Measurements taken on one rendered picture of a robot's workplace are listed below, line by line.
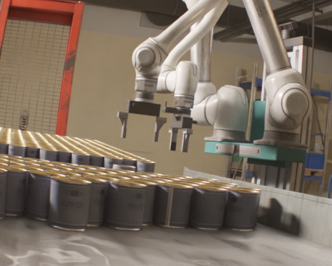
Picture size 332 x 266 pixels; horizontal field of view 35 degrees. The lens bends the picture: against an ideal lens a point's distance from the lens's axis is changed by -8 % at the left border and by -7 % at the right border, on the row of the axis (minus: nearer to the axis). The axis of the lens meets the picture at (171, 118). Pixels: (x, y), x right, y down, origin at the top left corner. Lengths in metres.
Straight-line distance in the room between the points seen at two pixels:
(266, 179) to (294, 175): 0.26
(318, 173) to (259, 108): 8.88
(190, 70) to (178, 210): 1.50
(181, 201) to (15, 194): 0.32
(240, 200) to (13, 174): 0.44
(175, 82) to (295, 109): 0.69
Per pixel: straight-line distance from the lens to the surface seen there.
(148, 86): 2.24
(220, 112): 2.66
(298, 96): 2.00
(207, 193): 1.05
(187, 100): 2.47
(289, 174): 2.44
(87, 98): 11.04
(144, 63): 2.05
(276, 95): 2.03
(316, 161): 11.42
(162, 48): 2.10
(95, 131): 11.05
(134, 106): 2.23
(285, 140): 2.23
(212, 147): 2.68
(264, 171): 2.66
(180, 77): 2.47
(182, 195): 1.03
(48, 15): 3.63
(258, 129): 2.64
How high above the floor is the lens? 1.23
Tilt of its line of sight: 3 degrees up
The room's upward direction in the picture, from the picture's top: 7 degrees clockwise
